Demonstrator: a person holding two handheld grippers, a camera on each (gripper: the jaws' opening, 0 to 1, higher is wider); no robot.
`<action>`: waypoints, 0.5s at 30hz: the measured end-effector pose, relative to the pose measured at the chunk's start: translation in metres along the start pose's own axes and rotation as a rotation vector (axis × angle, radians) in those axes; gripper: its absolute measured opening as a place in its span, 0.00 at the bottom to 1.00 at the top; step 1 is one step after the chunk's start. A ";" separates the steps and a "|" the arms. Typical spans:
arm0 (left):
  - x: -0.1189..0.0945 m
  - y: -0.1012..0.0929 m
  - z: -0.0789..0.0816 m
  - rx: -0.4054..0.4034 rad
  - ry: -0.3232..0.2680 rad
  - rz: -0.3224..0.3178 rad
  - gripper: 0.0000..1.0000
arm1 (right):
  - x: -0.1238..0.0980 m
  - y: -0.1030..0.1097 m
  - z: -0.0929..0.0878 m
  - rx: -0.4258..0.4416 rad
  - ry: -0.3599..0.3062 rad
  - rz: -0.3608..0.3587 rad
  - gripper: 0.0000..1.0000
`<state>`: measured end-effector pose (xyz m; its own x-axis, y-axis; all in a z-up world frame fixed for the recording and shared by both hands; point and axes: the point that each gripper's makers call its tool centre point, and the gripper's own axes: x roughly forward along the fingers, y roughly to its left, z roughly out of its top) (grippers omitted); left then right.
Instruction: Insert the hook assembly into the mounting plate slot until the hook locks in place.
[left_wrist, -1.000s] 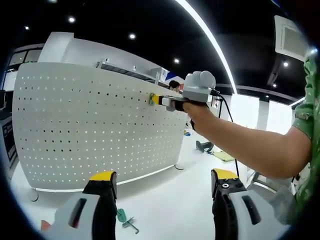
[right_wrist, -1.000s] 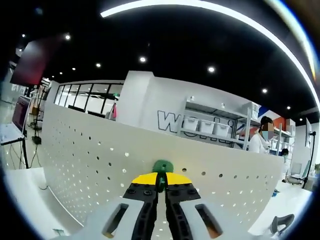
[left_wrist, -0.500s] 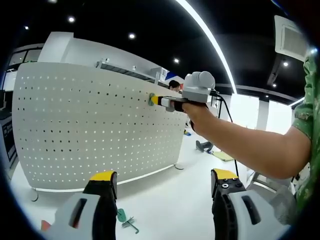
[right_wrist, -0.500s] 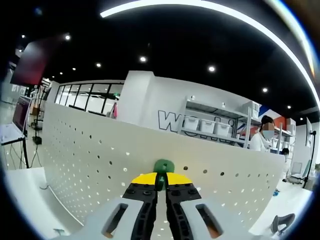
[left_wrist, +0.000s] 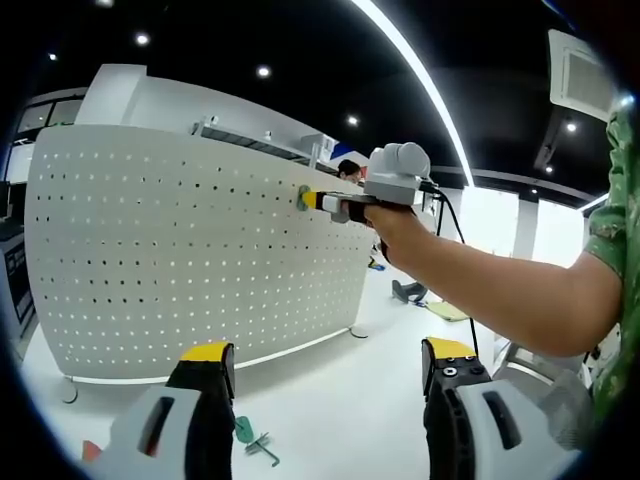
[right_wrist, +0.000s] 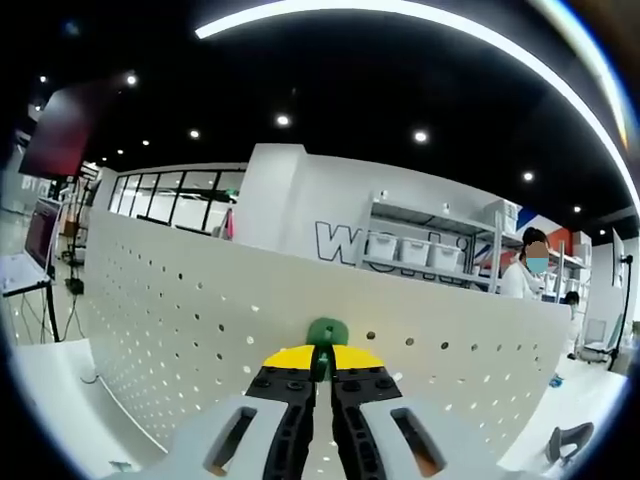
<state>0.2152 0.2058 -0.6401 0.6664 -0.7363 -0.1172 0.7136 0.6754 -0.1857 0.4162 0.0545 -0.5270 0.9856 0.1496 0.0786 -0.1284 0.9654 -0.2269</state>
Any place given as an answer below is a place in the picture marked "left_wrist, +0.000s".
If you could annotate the ceiling air conditioner vent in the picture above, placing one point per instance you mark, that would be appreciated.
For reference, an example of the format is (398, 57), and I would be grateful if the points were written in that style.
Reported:
(580, 75)

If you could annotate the yellow-green cloth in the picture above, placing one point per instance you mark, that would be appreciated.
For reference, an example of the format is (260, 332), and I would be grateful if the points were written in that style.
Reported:
(445, 310)

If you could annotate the long ceiling light strip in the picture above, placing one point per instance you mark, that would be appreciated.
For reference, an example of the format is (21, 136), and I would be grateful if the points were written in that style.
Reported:
(415, 65)

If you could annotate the person's left hand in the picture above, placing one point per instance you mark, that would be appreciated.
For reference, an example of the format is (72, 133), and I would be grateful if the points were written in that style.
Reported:
(95, 450)

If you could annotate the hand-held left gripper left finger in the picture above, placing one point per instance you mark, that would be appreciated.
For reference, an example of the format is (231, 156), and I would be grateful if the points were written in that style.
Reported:
(181, 420)

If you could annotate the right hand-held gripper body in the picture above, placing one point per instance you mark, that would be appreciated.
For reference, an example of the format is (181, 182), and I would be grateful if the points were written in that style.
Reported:
(395, 187)

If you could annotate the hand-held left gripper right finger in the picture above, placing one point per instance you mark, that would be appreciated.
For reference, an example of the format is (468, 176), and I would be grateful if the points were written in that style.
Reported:
(535, 425)

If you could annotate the person's right hand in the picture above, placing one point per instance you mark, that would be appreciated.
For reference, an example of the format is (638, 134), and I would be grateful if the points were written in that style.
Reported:
(400, 230)

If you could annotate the white perforated mounting plate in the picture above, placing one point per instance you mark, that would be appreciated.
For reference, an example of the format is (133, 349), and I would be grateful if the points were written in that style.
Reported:
(150, 225)

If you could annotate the small blue yellow object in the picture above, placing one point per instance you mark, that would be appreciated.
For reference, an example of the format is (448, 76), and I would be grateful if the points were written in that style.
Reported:
(377, 265)

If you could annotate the round ceiling spotlights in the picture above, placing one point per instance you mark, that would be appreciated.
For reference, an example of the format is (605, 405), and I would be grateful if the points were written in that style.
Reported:
(263, 71)

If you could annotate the dark grey curved bracket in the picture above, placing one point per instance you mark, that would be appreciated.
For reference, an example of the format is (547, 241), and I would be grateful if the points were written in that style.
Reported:
(407, 290)

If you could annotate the grey metal shelf rack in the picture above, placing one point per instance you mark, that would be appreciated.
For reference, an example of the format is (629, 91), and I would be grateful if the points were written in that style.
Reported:
(250, 141)

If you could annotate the grey equipment cabinet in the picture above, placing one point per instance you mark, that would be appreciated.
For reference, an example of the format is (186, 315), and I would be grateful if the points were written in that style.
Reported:
(20, 280)

